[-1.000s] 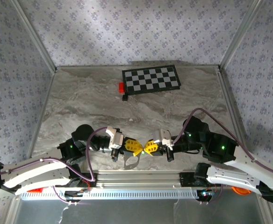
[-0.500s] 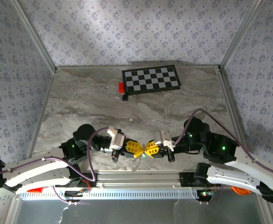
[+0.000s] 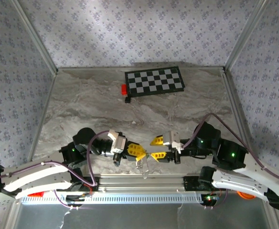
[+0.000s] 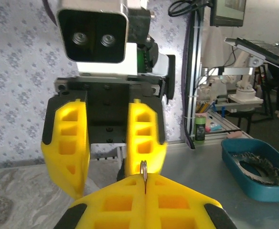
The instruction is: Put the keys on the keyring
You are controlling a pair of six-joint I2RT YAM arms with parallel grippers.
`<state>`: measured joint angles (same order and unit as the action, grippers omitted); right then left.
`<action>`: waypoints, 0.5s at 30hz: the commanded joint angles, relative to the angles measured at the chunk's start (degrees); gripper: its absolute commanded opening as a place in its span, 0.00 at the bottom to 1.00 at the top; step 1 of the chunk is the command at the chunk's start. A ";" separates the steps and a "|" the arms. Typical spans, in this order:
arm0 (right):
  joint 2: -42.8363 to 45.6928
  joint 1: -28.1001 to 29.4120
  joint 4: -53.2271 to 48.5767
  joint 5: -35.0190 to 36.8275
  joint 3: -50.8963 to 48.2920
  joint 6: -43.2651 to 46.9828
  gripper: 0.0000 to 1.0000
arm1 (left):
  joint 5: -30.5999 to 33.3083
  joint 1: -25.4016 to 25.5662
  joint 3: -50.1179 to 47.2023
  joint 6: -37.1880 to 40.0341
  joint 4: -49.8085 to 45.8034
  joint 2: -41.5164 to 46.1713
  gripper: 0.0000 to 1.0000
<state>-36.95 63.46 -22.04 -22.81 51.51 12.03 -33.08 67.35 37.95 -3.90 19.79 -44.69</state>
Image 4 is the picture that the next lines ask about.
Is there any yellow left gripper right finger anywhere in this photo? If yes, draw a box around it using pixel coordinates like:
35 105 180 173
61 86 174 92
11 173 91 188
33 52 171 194
145 173 238 229

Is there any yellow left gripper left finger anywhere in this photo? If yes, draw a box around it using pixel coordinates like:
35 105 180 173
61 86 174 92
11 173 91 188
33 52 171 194
54 175 146 229

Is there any metal keyring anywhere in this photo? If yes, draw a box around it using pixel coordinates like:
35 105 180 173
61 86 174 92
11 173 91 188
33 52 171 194
140 160 148 194

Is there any green bottle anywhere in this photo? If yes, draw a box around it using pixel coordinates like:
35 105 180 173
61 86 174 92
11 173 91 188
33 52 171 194
194 114 206 145

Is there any pink and blue box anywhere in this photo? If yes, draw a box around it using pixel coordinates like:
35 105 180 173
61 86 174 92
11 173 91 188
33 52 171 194
205 116 223 133

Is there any bundle of pencils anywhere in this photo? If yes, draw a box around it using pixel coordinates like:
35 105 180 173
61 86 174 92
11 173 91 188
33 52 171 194
196 100 216 114

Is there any pink eraser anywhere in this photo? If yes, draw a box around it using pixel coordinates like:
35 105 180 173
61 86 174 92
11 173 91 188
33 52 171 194
226 132 243 140

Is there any blue plastic tray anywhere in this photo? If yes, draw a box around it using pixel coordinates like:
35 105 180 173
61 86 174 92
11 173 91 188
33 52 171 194
221 138 279 203

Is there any metal toothed saw blade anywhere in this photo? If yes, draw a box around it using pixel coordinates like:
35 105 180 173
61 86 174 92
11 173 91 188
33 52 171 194
230 152 279 187

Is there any black stool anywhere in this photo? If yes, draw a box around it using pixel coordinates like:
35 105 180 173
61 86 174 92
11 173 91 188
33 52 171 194
232 109 274 135

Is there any black keyboard on tray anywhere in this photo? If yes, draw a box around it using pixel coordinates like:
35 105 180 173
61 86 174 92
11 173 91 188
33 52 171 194
224 37 279 71

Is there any black computer monitor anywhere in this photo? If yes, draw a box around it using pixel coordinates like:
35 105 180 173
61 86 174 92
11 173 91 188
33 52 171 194
210 0 247 28

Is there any dark cable on post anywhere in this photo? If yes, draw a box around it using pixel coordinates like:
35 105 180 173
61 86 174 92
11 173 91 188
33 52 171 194
182 14 195 150

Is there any aluminium frame post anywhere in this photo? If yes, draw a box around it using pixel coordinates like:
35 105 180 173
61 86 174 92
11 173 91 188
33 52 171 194
186 10 204 144

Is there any black cable bundle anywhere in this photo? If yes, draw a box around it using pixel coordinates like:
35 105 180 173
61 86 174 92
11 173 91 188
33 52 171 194
168 0 214 18

